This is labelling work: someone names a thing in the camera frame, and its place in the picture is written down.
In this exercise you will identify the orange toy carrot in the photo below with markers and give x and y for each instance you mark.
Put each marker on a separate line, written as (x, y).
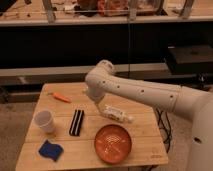
(60, 97)

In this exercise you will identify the white paper cup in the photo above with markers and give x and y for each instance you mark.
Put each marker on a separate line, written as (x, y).
(44, 120)

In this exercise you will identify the black white striped eraser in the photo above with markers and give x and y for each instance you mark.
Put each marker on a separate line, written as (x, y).
(76, 123)

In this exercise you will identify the black box on shelf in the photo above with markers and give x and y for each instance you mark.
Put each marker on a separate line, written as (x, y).
(196, 59)

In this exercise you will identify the beige robot end tool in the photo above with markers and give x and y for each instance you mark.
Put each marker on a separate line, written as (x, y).
(100, 107)

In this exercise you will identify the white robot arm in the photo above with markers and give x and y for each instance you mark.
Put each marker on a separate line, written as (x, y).
(192, 104)

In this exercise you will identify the long shelf bench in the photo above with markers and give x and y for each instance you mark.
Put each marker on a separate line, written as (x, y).
(85, 12)

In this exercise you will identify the blue sponge cloth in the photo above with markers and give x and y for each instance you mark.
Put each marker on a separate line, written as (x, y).
(49, 150)

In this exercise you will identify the white plastic bottle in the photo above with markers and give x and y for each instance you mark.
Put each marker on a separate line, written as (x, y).
(116, 114)

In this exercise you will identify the wooden table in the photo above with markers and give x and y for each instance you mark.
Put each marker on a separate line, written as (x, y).
(79, 151)

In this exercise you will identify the orange ridged plate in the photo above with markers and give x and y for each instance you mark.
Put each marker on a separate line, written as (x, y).
(112, 143)

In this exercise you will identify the orange clutter on shelf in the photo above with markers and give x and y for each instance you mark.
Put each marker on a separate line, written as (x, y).
(112, 7)

